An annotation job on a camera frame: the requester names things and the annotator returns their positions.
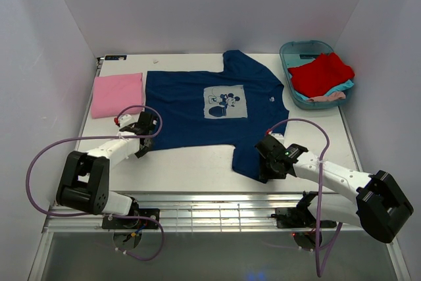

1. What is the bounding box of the teal plastic basket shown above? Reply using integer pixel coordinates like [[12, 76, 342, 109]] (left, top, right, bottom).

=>
[[280, 40, 355, 110]]

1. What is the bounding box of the blue mickey t-shirt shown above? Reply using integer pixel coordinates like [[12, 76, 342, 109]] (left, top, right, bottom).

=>
[[145, 51, 289, 180]]

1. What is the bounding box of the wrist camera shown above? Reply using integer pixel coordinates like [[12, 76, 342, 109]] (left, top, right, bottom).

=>
[[114, 114, 136, 127], [268, 132, 285, 143]]

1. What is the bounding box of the red t-shirt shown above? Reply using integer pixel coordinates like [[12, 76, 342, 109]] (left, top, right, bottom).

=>
[[288, 53, 355, 99]]

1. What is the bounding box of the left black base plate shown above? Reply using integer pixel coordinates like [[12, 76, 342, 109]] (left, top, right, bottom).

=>
[[101, 209, 161, 230]]

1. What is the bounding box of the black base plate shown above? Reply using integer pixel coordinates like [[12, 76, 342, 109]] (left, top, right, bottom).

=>
[[270, 207, 316, 229], [101, 209, 161, 230]]

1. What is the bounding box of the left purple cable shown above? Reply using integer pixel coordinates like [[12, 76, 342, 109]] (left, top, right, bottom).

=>
[[25, 105, 165, 261]]

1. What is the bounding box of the folded pink t-shirt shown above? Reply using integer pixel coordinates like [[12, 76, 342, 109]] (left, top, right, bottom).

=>
[[90, 72, 144, 119]]

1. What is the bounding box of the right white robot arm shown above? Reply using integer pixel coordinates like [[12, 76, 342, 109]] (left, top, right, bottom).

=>
[[255, 135, 414, 243]]

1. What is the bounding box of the blue label sticker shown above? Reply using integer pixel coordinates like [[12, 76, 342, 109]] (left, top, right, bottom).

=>
[[104, 55, 127, 61]]

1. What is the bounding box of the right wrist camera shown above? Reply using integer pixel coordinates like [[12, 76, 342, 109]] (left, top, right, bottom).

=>
[[268, 132, 285, 143]]

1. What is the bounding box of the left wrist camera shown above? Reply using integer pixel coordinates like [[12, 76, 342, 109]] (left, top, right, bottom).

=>
[[114, 114, 136, 127]]

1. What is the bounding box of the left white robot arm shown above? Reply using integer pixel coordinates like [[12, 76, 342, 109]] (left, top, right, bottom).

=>
[[56, 112, 159, 228]]

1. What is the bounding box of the aluminium frame rail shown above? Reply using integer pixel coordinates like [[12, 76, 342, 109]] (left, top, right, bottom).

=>
[[41, 191, 395, 234]]

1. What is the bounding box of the light pink t-shirt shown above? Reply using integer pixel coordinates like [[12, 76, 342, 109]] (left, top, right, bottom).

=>
[[307, 91, 346, 102]]

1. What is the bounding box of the light blue t-shirt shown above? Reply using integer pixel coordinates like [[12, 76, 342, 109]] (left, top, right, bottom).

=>
[[326, 80, 355, 96]]

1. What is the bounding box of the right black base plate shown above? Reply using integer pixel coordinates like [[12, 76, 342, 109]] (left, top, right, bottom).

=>
[[270, 207, 316, 229]]

